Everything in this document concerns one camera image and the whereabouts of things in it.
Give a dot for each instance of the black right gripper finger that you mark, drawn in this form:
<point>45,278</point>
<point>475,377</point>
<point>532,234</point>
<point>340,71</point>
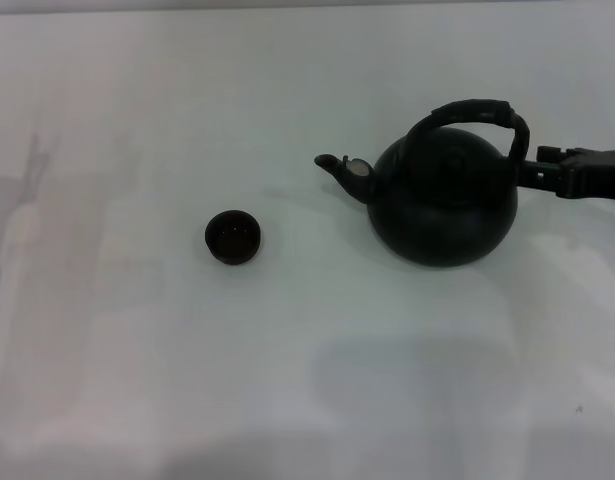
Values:
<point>597,160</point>
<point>592,186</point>

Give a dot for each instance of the small dark brown teacup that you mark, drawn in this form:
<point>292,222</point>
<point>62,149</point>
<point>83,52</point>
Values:
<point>233,239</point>

